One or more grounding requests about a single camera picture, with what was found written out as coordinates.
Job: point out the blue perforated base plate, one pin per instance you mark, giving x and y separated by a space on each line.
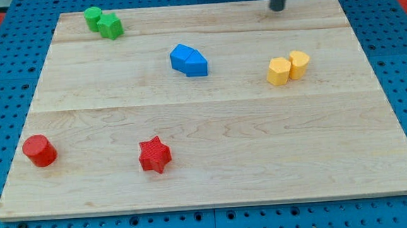
25 34

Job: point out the light wooden board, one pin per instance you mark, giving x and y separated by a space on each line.
235 139

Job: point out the blue cube block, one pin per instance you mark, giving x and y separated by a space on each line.
179 55

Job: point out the red cylinder block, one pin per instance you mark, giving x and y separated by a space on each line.
39 150

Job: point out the blue triangular prism block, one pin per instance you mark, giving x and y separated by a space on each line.
196 65

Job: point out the green star block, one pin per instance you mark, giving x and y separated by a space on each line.
110 26

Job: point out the red star block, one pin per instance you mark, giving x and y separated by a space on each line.
154 155

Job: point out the green cylinder block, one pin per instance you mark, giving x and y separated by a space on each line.
92 16

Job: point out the yellow hexagon block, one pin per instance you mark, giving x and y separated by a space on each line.
278 72

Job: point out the yellow heart block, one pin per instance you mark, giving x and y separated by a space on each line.
299 62

